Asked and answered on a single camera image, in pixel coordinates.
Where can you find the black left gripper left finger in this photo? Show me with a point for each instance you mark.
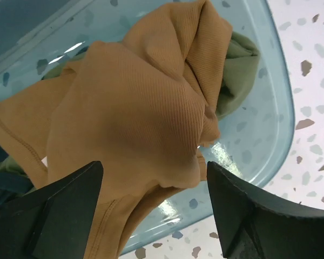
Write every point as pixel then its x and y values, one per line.
pixel 53 222

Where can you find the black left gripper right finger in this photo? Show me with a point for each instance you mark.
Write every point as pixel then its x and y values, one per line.
pixel 253 223

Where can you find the tan ribbed tank top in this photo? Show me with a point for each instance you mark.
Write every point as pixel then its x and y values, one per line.
pixel 142 107

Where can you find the olive green tank top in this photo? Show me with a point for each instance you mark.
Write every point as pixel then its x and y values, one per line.
pixel 240 68

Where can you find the dark teal garment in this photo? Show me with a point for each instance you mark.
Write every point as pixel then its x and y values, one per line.
pixel 14 182

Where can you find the translucent blue plastic bin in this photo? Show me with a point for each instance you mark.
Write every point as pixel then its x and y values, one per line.
pixel 35 36

